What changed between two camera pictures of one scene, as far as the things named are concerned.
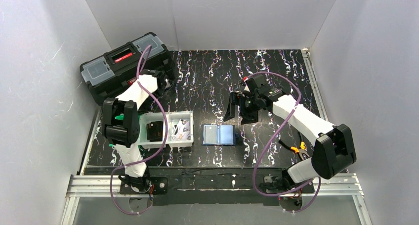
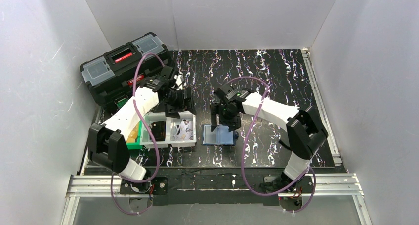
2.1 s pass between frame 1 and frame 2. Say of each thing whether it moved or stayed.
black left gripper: moved
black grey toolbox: stayed
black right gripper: moved
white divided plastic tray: stayed
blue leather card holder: stayed
